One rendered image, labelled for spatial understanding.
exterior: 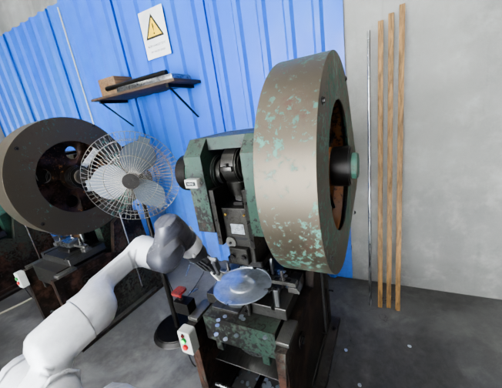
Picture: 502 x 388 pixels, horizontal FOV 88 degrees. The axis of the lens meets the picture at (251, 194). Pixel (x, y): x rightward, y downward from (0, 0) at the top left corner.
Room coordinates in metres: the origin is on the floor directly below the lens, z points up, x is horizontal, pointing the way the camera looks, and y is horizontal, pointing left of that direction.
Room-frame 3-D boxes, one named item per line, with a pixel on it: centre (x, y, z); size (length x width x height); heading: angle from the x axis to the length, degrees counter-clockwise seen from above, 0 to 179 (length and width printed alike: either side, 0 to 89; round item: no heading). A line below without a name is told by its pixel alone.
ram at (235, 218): (1.18, 0.07, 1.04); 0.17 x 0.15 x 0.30; 151
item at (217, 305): (1.07, 0.13, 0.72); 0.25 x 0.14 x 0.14; 151
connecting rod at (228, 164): (1.22, 0.05, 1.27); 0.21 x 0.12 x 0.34; 151
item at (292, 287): (1.14, -0.10, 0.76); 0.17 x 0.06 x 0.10; 61
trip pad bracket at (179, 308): (1.17, 0.43, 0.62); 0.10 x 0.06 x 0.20; 61
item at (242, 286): (1.11, 0.11, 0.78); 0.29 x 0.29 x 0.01
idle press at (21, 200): (2.37, 1.39, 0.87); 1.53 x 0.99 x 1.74; 149
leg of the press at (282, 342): (1.22, -0.25, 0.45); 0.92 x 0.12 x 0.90; 151
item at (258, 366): (1.23, 0.04, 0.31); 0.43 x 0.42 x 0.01; 61
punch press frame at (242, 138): (1.35, -0.02, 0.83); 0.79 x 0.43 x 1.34; 151
